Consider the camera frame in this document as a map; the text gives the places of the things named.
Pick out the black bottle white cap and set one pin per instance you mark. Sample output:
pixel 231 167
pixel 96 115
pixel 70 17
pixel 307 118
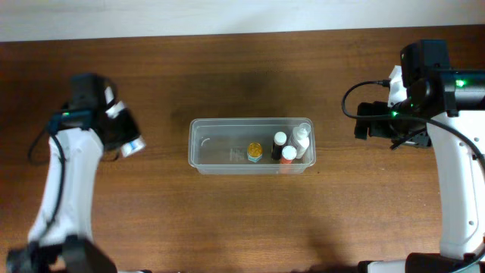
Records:
pixel 279 142

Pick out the orange tube white cap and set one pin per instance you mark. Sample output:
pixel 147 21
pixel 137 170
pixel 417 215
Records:
pixel 288 154

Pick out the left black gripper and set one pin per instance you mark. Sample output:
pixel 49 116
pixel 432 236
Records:
pixel 123 129

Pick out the white medicine box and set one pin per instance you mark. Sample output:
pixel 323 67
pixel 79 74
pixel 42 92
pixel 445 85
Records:
pixel 132 147

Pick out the white spray bottle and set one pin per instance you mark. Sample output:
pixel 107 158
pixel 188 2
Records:
pixel 299 139

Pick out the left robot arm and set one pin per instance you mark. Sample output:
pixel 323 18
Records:
pixel 62 229

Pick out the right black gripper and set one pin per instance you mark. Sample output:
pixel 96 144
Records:
pixel 367 121

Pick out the small gold lid jar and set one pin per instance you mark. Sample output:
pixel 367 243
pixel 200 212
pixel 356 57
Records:
pixel 254 152

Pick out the clear plastic container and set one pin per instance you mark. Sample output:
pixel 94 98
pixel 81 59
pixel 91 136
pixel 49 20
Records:
pixel 219 145

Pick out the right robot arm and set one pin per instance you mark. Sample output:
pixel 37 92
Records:
pixel 433 105

